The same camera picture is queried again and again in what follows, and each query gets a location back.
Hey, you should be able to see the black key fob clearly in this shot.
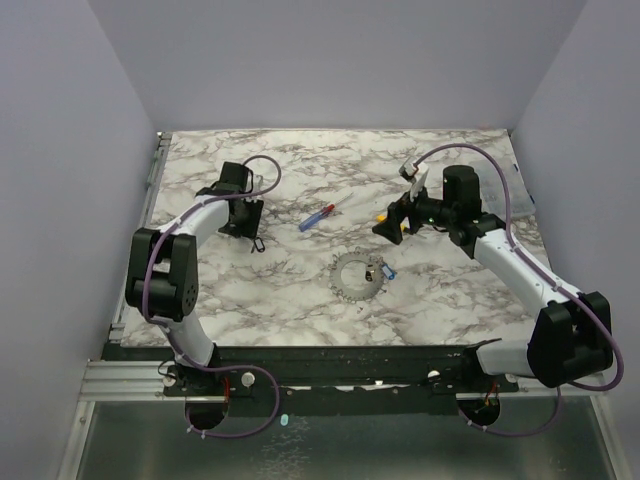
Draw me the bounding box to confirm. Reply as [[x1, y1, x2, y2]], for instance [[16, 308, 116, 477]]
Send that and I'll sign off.
[[251, 237, 266, 253]]

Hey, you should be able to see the silver key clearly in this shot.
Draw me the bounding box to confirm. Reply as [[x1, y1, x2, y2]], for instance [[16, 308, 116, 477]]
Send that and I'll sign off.
[[365, 262, 382, 283]]

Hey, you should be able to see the round metal keyring disc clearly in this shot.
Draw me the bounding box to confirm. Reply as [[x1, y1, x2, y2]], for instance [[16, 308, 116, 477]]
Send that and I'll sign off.
[[329, 251, 386, 302]]

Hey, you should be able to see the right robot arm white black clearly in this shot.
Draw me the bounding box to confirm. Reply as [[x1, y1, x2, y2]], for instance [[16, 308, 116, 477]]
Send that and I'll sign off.
[[372, 165, 614, 391]]

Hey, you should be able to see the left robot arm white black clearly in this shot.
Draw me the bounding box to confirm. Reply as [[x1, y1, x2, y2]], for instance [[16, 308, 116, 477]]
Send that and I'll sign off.
[[125, 162, 264, 395]]

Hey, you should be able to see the blue red screwdriver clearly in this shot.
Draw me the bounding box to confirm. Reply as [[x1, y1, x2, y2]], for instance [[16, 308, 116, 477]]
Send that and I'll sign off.
[[298, 194, 353, 232]]

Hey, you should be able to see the clear plastic box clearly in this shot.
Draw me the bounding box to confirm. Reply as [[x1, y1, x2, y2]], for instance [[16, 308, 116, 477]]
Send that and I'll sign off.
[[469, 160, 537, 221]]

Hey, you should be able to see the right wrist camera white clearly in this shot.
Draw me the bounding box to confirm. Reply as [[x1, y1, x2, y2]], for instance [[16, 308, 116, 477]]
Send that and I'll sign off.
[[399, 160, 429, 202]]

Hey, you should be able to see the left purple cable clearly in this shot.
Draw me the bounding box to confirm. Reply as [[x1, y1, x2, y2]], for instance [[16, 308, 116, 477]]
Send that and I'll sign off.
[[142, 154, 282, 441]]

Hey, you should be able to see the aluminium frame rail left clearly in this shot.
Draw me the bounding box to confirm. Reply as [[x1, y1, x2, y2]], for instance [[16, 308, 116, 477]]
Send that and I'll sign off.
[[79, 131, 172, 401]]

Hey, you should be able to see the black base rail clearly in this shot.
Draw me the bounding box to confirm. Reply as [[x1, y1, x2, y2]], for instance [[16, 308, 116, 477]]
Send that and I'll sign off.
[[164, 346, 518, 417]]

